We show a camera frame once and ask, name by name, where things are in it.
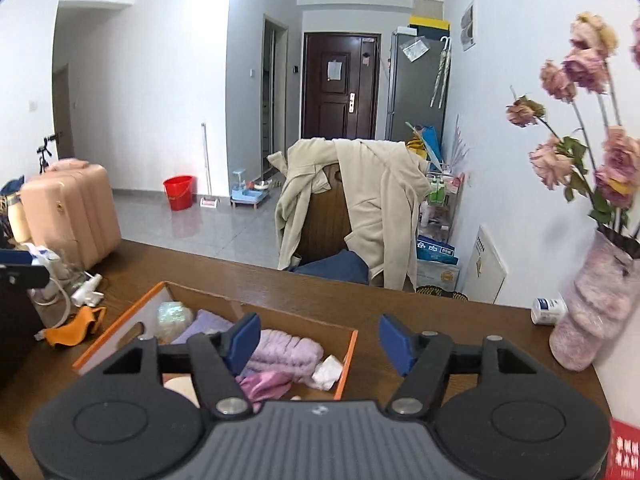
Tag wall poster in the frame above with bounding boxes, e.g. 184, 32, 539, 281
460, 0, 476, 52

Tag grey refrigerator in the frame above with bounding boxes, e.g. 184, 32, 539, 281
385, 30, 453, 144

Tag pink suitcase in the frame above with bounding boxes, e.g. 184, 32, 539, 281
20, 159, 122, 271

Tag white flat board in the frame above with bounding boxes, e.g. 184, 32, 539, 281
460, 225, 509, 306

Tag blue bag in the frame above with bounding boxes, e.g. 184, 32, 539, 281
405, 122, 444, 162

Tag orange cloth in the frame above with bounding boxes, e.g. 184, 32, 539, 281
42, 305, 108, 349

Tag purple dried grass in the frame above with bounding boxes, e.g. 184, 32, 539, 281
445, 114, 472, 177

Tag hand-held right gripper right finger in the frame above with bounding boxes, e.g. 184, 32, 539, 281
377, 314, 538, 420

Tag blue denim garment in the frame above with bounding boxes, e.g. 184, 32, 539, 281
290, 249, 371, 286

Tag lavender woven sachet bag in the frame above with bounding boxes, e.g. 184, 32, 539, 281
170, 309, 236, 346

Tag black tripod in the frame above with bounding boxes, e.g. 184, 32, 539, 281
36, 132, 61, 176

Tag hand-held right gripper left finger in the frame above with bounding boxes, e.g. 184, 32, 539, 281
102, 311, 263, 418

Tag white folded umbrella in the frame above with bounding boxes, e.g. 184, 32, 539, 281
429, 36, 452, 110

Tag dried pink roses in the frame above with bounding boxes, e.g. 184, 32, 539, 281
505, 10, 640, 252

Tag blue and white pet feeder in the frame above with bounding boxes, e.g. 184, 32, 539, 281
230, 167, 274, 208

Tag pale green round puff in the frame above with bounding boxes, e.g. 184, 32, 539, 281
156, 301, 195, 341

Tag white round pad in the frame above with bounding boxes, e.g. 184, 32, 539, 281
162, 376, 201, 409

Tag yellow and black box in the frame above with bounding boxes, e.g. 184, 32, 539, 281
407, 15, 451, 34

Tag lilac fuzzy knit item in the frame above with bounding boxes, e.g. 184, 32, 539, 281
247, 329, 325, 384

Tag brown wooden chair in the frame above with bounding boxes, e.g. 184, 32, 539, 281
295, 160, 362, 267

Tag dark flat panel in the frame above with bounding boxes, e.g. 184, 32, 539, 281
0, 282, 47, 392

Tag white flat mop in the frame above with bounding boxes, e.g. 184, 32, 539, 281
200, 122, 221, 209

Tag blue and white carton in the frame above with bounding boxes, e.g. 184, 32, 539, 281
416, 235, 461, 291

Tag small white bottle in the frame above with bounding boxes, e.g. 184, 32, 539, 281
530, 296, 569, 327

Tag red cardboard box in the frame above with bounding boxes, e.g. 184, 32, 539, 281
72, 281, 360, 401

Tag white crumpled tissue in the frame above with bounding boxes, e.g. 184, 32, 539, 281
310, 355, 345, 391

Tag dark woven basket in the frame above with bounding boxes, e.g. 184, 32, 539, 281
415, 285, 471, 302

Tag pink textured vase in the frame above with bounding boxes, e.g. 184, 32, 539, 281
549, 225, 640, 373

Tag storage rack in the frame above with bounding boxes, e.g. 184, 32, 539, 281
419, 170, 467, 241

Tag beige coat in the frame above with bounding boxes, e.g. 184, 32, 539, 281
267, 137, 434, 292

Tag clear plastic bag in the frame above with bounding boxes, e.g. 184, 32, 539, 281
401, 36, 431, 64

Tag small red box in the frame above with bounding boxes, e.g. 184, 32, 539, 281
605, 417, 640, 480

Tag white handheld device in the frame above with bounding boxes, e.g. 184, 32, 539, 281
71, 274, 104, 307

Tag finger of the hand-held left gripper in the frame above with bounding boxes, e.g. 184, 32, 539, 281
0, 264, 52, 289

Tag orchid satin scrunchie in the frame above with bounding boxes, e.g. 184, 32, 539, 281
236, 371, 296, 414

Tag dark brown door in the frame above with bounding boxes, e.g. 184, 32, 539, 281
301, 31, 382, 142

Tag red plastic bucket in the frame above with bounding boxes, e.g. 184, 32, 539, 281
162, 175, 195, 212

